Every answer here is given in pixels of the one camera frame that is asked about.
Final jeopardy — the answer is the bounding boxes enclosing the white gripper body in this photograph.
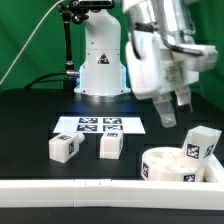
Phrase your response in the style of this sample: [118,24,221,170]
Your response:
[126,22,218,100]

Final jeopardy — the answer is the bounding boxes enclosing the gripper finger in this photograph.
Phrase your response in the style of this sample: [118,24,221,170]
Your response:
[175,86,193,113]
[152,93,176,128]

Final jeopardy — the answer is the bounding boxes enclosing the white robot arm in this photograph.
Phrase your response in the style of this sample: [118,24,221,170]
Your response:
[75,0,218,128]

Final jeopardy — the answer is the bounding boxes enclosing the white paper marker sheet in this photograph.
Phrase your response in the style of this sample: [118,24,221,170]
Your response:
[54,116,145,134]

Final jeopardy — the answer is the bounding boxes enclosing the white L-shaped fence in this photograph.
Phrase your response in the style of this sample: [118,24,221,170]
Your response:
[0,157,224,210]

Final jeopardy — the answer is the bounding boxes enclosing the grey cable right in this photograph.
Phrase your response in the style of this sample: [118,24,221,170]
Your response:
[153,0,205,57]

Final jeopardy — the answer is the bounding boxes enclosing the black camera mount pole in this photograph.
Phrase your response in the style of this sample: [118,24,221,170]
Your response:
[58,0,88,89]

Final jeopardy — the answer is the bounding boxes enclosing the white cable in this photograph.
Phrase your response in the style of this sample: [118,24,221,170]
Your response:
[0,0,64,87]

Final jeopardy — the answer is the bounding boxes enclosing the black cables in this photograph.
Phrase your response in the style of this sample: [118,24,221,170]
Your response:
[23,72,80,90]

